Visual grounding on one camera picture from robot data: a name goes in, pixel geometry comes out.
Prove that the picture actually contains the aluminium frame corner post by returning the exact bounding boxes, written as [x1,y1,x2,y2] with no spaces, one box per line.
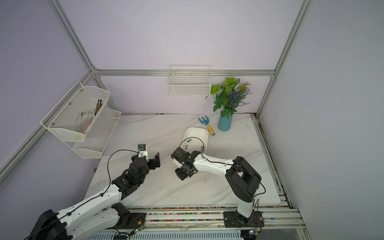
[255,0,313,120]

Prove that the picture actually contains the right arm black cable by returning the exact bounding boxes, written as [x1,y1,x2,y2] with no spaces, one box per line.
[179,136,267,199]

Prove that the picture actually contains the teal cylindrical vase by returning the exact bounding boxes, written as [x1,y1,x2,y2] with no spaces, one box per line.
[218,109,233,132]

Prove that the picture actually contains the artificial green plant bouquet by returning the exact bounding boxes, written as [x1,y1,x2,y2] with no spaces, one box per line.
[210,77,252,119]

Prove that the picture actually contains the teal yellow toy rake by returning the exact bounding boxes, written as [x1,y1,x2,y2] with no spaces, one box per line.
[198,116,216,136]

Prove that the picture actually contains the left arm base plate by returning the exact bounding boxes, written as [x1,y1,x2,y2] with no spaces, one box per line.
[111,213,147,230]

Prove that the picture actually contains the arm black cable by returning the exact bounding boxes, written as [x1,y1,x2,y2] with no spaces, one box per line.
[23,149,142,240]
[179,136,267,199]

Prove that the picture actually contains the white wire wall basket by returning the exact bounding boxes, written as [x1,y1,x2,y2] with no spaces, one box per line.
[167,65,212,97]

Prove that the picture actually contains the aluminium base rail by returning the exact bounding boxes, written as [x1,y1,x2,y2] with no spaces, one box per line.
[89,206,305,232]

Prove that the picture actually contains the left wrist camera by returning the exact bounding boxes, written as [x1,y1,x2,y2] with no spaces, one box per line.
[138,144,149,160]

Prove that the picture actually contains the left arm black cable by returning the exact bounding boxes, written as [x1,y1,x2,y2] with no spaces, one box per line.
[23,149,142,240]

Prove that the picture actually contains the upper white mesh shelf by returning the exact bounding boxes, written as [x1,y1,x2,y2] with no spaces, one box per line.
[41,82,110,142]

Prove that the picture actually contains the clear plastic bag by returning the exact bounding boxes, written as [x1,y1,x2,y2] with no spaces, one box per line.
[76,109,96,134]

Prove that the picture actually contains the brown dried twigs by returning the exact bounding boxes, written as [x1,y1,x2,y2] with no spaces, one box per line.
[95,99,103,116]

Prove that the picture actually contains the white mesh shelf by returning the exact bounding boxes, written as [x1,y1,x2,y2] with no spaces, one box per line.
[72,108,121,159]
[41,82,110,142]

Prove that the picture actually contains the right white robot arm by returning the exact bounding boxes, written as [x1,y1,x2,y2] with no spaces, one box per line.
[171,147,262,219]

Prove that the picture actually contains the white plastic storage box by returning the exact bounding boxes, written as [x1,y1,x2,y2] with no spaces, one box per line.
[180,127,210,153]

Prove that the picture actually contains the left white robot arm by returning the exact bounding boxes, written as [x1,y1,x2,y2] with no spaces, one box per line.
[27,151,161,240]

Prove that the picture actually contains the lower white mesh shelf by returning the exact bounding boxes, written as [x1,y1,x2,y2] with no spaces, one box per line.
[72,108,121,159]

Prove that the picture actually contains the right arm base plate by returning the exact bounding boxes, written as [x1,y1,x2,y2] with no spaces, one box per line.
[223,211,265,228]

